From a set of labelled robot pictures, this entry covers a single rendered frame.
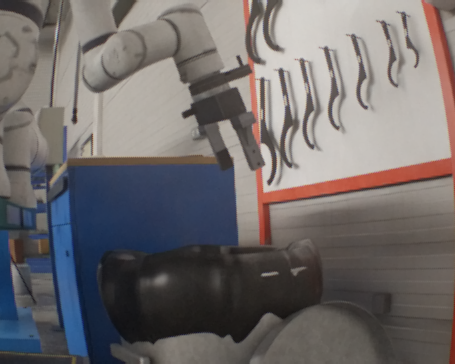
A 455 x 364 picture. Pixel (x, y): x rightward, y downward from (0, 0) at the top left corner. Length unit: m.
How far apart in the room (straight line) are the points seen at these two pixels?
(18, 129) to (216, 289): 0.71
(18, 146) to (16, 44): 0.65
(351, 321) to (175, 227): 0.71
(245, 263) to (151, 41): 0.44
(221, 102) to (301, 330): 0.49
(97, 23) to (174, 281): 0.54
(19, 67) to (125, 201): 0.96
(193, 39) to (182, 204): 0.81
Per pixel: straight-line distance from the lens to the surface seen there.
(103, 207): 1.62
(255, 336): 1.04
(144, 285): 1.02
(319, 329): 1.14
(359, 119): 2.14
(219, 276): 0.98
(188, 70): 0.99
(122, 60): 0.91
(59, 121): 3.55
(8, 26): 0.77
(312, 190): 2.41
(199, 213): 1.71
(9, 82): 0.75
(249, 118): 0.94
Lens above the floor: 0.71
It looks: 5 degrees up
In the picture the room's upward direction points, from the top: 3 degrees counter-clockwise
